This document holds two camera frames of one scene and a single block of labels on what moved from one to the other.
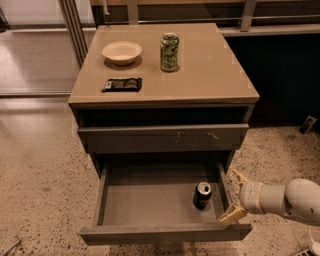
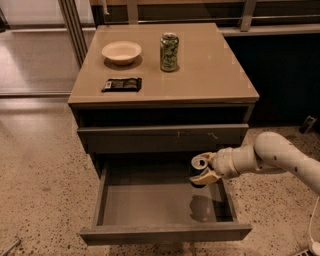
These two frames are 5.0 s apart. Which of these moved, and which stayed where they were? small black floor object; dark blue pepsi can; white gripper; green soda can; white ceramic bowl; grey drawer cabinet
Moved: white gripper; dark blue pepsi can
Stayed: white ceramic bowl; green soda can; small black floor object; grey drawer cabinet
